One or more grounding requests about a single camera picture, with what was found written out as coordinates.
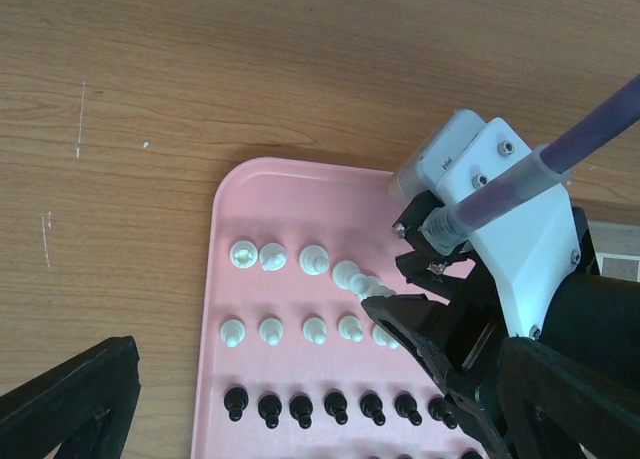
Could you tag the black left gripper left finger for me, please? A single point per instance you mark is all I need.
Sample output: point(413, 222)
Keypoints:
point(82, 408)

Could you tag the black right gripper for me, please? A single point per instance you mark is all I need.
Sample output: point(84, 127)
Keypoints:
point(456, 332)

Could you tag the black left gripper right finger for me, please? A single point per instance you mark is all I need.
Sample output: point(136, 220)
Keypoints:
point(556, 408)

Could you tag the white chess king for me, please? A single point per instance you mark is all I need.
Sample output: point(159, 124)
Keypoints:
point(375, 288)

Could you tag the white chess queen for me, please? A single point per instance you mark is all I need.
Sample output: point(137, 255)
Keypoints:
point(347, 276)

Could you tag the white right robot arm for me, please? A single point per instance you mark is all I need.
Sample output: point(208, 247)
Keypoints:
point(532, 249)

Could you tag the black chess piece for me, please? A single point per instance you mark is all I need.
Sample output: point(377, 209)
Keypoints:
point(471, 454)

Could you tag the white chess bishop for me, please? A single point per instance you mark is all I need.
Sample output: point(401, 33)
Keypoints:
point(314, 260)

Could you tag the white chess knight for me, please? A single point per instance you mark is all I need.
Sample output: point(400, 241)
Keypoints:
point(272, 256)

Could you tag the wooden chess board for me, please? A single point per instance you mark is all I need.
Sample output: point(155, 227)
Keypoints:
point(617, 249)

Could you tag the pink plastic tray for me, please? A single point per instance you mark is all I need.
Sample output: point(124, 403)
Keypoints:
point(349, 212)

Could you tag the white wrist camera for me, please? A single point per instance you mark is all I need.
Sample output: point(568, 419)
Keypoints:
point(426, 166)

